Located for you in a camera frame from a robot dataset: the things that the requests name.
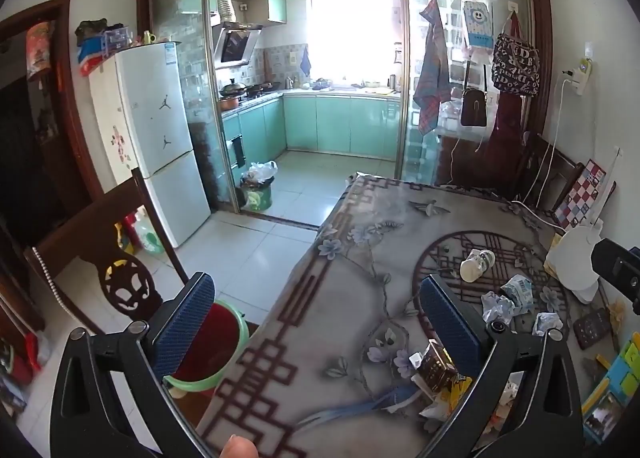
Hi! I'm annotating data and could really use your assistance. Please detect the crumpled white tissue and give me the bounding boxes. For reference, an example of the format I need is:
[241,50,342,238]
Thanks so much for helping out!
[532,312,563,337]

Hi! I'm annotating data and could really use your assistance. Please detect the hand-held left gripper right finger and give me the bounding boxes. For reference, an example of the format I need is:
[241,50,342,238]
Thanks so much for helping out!
[418,274,586,458]

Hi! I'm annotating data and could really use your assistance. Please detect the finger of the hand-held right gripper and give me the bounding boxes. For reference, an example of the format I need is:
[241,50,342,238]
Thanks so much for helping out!
[591,238,640,319]

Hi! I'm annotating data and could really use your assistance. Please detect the carved dark wooden chair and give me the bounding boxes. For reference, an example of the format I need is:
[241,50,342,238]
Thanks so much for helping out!
[24,167,217,339]

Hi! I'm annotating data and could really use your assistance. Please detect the red bucket with green rim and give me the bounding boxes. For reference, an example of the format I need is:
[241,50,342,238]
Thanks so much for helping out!
[162,300,251,394]

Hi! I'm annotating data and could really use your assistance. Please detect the dark wooden door frame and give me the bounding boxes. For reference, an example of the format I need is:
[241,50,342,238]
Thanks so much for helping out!
[0,0,103,249]

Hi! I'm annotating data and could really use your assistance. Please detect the plaid cloth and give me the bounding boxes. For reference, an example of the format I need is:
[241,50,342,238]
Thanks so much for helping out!
[412,0,453,136]

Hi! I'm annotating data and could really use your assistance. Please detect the frosted glass sliding door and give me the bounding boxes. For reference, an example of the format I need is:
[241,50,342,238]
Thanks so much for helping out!
[150,0,241,213]

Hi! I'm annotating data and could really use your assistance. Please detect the person's left hand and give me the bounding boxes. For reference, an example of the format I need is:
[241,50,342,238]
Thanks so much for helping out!
[220,434,260,458]

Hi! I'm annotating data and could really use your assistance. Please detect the blue white smiley poster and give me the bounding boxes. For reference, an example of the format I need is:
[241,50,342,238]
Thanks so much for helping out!
[462,0,496,49]

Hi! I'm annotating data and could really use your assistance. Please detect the white crumpled napkin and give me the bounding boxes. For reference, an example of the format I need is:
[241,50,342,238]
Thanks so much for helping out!
[492,378,521,434]

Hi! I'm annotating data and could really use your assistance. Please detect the green plastic jug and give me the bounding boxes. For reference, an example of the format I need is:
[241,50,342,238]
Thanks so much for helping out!
[135,208,166,256]

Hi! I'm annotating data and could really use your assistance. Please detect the red garment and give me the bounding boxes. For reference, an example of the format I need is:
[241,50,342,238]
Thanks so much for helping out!
[487,92,526,196]

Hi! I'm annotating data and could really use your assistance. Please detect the black calculator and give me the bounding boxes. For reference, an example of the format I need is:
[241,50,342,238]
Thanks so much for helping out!
[572,313,613,351]

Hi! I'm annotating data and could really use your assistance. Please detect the dark green cloth bundle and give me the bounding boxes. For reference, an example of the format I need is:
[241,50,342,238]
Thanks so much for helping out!
[75,18,108,46]

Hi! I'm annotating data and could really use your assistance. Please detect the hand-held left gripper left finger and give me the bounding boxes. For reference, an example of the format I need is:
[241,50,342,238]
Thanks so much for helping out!
[49,272,217,458]

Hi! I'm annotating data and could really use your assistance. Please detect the yellow plastic toy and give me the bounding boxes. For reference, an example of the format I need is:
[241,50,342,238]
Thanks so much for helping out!
[115,223,135,255]

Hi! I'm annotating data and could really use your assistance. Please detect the blue white crumpled wrapper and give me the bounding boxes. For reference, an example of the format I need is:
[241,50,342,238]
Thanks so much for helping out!
[501,275,535,313]

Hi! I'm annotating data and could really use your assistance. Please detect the green kitchen trash bin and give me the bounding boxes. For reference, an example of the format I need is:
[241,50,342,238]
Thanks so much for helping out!
[241,175,275,211]

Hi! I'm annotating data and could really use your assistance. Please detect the kitchen window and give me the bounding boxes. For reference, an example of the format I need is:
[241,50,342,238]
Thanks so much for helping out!
[307,0,401,83]

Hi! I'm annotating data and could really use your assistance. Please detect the white wall charger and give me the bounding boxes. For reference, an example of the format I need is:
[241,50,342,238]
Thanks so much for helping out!
[562,58,593,96]

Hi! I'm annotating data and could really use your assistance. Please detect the small white bottle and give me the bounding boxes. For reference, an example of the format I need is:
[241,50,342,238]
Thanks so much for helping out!
[460,249,496,283]

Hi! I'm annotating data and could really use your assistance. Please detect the white cable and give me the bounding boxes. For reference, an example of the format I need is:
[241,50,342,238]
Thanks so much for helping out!
[525,78,571,203]

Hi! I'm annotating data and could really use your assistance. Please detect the white refrigerator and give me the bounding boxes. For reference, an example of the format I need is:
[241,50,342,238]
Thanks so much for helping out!
[89,42,212,249]

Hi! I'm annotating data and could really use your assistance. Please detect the black hanging towel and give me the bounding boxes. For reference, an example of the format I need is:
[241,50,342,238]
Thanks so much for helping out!
[227,135,246,169]

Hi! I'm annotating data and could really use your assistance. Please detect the colourful cardboard box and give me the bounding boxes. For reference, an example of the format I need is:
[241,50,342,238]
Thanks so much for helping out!
[582,333,640,444]

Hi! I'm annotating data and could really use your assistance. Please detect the range hood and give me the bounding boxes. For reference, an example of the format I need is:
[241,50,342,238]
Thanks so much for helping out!
[212,22,263,69]

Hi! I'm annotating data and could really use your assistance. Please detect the crumpled white paper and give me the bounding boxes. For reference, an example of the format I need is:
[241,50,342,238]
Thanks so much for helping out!
[481,290,516,326]

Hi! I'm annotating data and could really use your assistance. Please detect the checkered game board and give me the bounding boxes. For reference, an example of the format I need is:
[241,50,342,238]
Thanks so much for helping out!
[554,159,607,229]

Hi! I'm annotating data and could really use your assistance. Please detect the red hanging decoration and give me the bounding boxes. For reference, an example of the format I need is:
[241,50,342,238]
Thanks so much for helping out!
[26,22,55,81]

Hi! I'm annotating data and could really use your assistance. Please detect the red blue packet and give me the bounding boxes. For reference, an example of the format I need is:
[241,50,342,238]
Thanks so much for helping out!
[79,40,118,76]

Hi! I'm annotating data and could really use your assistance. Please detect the black white patterned tote bag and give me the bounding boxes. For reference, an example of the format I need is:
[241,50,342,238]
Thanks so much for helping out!
[492,12,541,97]

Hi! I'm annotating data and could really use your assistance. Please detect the brown shoulder bag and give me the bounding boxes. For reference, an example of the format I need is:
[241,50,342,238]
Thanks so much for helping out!
[460,60,488,127]

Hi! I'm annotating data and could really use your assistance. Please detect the teal lower kitchen cabinets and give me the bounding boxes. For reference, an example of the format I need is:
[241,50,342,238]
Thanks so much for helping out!
[220,90,403,173]

